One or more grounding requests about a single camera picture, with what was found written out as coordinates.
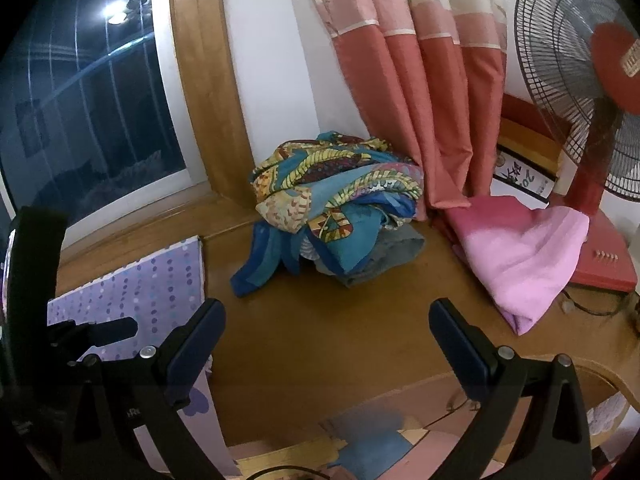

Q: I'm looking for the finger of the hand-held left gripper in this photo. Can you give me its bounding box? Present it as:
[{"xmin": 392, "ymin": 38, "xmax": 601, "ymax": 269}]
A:
[{"xmin": 47, "ymin": 317, "xmax": 138, "ymax": 361}]

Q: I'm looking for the white calendar sheet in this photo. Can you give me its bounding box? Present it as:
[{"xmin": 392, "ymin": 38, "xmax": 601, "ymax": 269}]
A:
[{"xmin": 492, "ymin": 144, "xmax": 557, "ymax": 206}]

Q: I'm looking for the foam puzzle floor mat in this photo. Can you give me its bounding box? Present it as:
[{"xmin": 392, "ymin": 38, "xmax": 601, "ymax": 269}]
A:
[{"xmin": 232, "ymin": 410, "xmax": 506, "ymax": 480}]

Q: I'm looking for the lilac dotted mat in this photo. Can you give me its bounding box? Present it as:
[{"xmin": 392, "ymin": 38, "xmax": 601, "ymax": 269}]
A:
[{"xmin": 46, "ymin": 235, "xmax": 236, "ymax": 477}]

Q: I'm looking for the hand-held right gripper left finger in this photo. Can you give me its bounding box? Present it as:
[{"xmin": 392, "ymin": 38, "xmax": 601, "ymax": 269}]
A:
[{"xmin": 65, "ymin": 297, "xmax": 236, "ymax": 480}]

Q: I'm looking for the colourful patterned blue cloth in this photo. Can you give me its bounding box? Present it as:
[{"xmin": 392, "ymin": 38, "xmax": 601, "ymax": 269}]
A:
[{"xmin": 230, "ymin": 131, "xmax": 426, "ymax": 297}]

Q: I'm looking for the pink cloth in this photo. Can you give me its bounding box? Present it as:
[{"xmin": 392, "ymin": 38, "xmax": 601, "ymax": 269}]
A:
[{"xmin": 440, "ymin": 195, "xmax": 592, "ymax": 336}]

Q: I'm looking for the light grey garment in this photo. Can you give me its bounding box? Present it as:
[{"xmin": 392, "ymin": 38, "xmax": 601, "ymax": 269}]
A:
[{"xmin": 342, "ymin": 222, "xmax": 427, "ymax": 288}]

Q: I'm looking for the window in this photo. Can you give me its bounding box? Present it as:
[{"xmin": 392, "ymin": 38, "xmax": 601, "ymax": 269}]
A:
[{"xmin": 0, "ymin": 0, "xmax": 213, "ymax": 253}]

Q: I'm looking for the red and cream curtain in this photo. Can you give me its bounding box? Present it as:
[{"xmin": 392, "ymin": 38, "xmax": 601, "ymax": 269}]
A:
[{"xmin": 300, "ymin": 0, "xmax": 508, "ymax": 211}]

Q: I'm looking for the red standing fan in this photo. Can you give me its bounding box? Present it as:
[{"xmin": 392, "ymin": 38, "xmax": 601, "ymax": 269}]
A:
[{"xmin": 514, "ymin": 0, "xmax": 640, "ymax": 292}]

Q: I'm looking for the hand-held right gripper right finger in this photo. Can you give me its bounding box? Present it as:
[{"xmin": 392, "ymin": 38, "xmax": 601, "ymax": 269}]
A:
[{"xmin": 429, "ymin": 297, "xmax": 608, "ymax": 480}]

